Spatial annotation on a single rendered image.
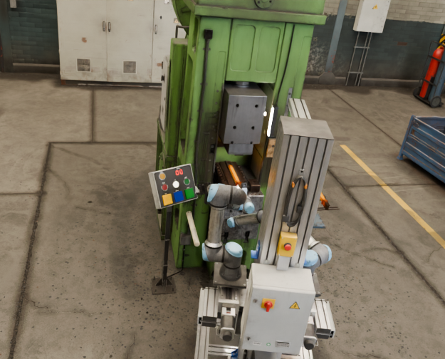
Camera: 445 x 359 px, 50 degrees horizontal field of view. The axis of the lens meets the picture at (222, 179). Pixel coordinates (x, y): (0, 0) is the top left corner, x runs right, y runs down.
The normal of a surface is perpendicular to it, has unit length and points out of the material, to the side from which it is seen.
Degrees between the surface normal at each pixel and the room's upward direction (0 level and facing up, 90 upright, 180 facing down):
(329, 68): 90
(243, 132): 90
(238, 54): 90
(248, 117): 90
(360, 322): 0
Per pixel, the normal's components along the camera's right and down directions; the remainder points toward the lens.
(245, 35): 0.21, 0.49
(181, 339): 0.11, -0.87
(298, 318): -0.05, 0.51
